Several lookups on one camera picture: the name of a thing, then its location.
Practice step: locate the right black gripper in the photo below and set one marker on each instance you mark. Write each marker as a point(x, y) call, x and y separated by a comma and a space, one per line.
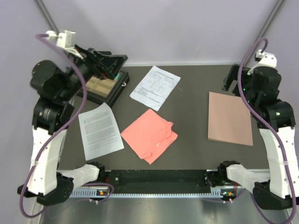
point(233, 74)

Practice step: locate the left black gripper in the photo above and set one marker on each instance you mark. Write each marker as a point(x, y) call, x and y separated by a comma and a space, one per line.
point(103, 63)

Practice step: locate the beige paper folder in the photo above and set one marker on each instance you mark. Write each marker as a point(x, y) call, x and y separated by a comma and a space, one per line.
point(229, 120)

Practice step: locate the white text document sheet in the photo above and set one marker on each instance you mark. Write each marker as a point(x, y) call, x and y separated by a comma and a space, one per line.
point(99, 132)

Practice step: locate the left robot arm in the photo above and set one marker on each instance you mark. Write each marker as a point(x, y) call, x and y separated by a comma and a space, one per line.
point(52, 116)

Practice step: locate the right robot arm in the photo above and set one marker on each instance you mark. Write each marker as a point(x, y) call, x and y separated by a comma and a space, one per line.
point(276, 123)

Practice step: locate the black compartment box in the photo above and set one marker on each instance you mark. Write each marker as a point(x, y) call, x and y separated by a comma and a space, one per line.
point(107, 90)

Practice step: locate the white table form sheet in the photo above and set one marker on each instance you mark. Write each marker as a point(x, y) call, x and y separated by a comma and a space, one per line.
point(155, 87)

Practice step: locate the pink folded cloth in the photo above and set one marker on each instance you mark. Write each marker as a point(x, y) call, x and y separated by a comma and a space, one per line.
point(149, 136)

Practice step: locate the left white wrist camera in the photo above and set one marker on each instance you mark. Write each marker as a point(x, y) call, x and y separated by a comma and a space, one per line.
point(65, 40)

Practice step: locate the left aluminium frame post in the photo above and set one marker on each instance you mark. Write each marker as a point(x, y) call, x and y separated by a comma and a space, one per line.
point(46, 15)

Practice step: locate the aluminium frame post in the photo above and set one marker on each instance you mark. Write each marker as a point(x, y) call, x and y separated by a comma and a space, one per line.
point(273, 14)
point(46, 15)

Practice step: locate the right aluminium frame post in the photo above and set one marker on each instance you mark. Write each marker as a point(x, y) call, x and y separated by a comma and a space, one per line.
point(273, 14)

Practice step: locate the grey slotted cable duct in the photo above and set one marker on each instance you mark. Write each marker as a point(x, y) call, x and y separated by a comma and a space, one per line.
point(95, 193)

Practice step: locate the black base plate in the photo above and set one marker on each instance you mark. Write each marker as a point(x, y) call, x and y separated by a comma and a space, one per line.
point(156, 181)

